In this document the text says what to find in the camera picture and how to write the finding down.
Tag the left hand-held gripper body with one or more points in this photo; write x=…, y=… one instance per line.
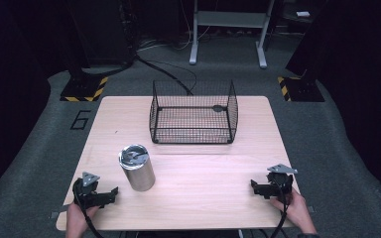
x=91, y=198

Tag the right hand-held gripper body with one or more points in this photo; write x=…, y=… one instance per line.
x=278, y=185

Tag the stainless steel cup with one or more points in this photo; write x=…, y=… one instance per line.
x=139, y=173

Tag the person's left hand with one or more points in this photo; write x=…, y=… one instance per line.
x=76, y=219

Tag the person's right hand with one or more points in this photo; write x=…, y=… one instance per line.
x=297, y=211

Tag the grey tape strip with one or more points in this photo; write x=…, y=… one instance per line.
x=59, y=212

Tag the black yellow striped stand base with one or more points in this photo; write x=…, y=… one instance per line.
x=302, y=90
x=82, y=89

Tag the small white box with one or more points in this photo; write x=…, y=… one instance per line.
x=303, y=14

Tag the white metal desk frame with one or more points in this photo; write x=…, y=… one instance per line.
x=231, y=19

